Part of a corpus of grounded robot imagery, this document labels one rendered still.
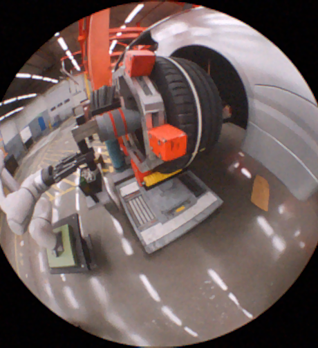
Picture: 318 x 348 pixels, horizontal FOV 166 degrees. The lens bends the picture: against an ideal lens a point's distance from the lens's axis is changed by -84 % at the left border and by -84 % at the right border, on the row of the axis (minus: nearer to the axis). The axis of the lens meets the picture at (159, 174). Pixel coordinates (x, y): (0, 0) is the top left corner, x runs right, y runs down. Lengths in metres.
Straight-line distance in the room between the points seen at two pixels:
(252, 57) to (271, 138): 0.36
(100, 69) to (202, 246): 1.63
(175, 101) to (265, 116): 0.38
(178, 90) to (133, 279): 1.16
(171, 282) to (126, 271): 0.38
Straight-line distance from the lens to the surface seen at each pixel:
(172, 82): 0.37
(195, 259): 1.04
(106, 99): 0.37
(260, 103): 0.56
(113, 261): 1.12
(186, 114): 0.35
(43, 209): 0.98
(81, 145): 0.42
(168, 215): 0.94
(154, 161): 0.42
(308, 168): 0.59
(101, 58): 1.07
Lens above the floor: 1.02
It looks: 44 degrees down
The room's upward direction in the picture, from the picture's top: 6 degrees counter-clockwise
